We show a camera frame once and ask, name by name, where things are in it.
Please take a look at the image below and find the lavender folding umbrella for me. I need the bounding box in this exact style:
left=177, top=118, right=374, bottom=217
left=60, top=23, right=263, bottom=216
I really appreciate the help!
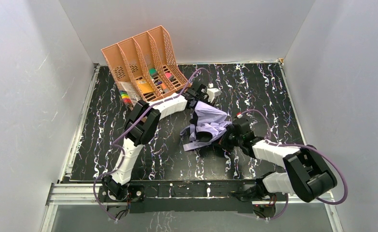
left=180, top=101, right=232, bottom=151

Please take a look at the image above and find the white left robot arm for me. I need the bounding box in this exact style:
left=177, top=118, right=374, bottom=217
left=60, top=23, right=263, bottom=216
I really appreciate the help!
left=102, top=84, right=219, bottom=201

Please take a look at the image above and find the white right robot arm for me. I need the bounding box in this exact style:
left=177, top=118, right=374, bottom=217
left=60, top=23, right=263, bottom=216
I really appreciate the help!
left=216, top=118, right=337, bottom=203

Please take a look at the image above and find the yellow sticky note pad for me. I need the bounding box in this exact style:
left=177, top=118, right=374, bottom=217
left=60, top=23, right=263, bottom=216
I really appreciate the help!
left=136, top=80, right=154, bottom=94

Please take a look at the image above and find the orange plastic desk organizer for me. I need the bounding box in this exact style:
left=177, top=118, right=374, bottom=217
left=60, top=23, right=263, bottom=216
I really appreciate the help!
left=101, top=26, right=190, bottom=103

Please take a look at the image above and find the colourful marker pen pack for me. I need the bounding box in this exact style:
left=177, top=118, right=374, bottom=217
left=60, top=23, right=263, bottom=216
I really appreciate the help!
left=119, top=90, right=137, bottom=107

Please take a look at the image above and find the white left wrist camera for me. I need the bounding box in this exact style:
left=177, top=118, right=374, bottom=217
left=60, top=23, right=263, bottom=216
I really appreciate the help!
left=207, top=83, right=221, bottom=103

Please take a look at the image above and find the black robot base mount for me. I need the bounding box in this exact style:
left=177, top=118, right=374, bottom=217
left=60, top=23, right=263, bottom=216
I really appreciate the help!
left=96, top=180, right=286, bottom=218

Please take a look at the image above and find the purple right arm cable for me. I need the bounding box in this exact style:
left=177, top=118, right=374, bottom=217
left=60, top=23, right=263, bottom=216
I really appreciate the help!
left=239, top=109, right=349, bottom=221

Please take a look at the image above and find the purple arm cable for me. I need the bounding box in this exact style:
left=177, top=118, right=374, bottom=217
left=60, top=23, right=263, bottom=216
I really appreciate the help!
left=92, top=67, right=210, bottom=221
left=239, top=109, right=349, bottom=221

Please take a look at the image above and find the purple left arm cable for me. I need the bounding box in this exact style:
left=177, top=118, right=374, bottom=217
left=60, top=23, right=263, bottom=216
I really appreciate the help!
left=92, top=67, right=210, bottom=221

